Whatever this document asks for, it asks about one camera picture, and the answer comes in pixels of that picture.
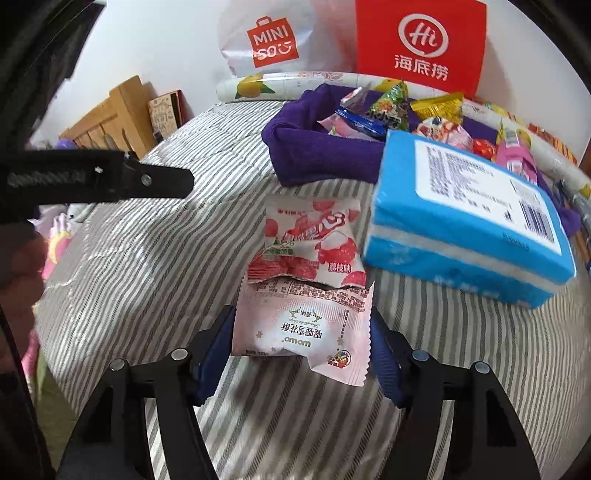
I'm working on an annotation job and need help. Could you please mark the white red lychee jelly pack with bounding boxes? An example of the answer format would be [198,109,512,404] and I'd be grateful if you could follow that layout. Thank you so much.
[247,195,367,288]

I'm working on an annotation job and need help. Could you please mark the pink womo nougat pack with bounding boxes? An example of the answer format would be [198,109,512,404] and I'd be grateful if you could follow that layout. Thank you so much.
[231,277,374,387]

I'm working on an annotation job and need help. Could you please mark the white red small sachet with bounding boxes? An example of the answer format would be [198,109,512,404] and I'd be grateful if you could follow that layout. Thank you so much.
[339,86,370,114]

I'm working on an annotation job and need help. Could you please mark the dark blue snack pack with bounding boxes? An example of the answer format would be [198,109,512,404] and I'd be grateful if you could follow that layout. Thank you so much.
[335,107,389,141]

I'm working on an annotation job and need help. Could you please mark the green triangular snack pack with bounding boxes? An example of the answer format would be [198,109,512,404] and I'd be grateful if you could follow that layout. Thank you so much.
[366,81,410,131]

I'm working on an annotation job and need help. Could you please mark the pink yellow candy bag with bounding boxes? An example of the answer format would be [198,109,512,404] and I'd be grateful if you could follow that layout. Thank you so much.
[493,121,538,185]

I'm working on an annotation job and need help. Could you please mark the small red snack pack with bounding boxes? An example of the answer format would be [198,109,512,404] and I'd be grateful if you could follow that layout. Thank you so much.
[472,139,496,161]

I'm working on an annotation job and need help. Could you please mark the yellow crispy snack pack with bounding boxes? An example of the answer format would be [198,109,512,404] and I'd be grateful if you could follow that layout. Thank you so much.
[410,92,464,124]

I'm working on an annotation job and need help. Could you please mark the pink snack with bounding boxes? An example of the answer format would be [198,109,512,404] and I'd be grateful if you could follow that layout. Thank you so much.
[317,113,377,142]

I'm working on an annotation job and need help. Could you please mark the person's left hand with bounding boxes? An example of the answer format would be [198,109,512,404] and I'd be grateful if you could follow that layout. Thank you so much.
[1,221,47,361]

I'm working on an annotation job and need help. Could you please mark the patterned book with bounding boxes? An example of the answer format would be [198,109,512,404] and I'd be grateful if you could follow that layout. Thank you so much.
[147,90,185,143]

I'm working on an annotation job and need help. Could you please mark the lemon print rolled mat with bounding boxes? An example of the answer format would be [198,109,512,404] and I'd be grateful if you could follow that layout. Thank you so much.
[215,70,591,200]

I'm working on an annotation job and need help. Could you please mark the purple towel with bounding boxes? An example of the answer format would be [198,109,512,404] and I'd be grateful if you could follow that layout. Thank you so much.
[260,83,584,239]

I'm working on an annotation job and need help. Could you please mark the white Miniso plastic bag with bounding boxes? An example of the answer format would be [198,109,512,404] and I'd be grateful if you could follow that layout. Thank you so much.
[217,0,356,77]

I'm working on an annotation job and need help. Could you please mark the grey checked folded cloth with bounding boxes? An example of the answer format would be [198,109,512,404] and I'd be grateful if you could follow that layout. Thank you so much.
[555,180,590,273]

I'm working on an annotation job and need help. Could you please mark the blue tissue pack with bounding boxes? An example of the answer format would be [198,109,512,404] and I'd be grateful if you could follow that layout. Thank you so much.
[363,131,576,309]

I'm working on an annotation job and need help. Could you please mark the orange chips bag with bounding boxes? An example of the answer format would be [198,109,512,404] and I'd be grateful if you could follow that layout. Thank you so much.
[528,123,579,166]

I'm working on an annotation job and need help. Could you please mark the red Haidilao paper bag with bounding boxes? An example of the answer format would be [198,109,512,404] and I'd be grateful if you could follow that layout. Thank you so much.
[356,0,487,97]

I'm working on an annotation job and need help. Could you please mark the yellow chips bag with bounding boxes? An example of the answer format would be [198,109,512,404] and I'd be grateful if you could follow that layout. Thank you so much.
[483,101,528,127]

